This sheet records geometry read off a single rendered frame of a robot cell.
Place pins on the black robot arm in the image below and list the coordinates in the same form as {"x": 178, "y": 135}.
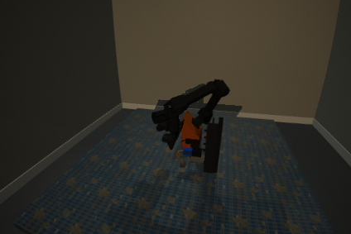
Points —
{"x": 180, "y": 103}

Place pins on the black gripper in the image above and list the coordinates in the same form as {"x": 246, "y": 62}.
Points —
{"x": 174, "y": 127}

